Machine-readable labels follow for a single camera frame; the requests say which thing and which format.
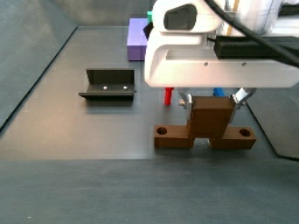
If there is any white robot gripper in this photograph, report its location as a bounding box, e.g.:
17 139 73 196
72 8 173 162
144 0 299 117

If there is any brown T-shaped block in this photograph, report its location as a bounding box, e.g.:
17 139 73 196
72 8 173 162
153 96 256 150

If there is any purple base board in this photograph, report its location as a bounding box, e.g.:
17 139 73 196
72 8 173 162
125 18 146 61

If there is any blue cylindrical peg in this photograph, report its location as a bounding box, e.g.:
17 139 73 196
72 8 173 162
212 87 225 97

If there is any red hexagonal peg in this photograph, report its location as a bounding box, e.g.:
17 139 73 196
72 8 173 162
164 87 173 106

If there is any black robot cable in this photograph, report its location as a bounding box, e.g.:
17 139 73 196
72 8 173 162
202 0 299 67

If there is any black angle bracket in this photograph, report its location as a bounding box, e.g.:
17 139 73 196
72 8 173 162
78 68 136 99

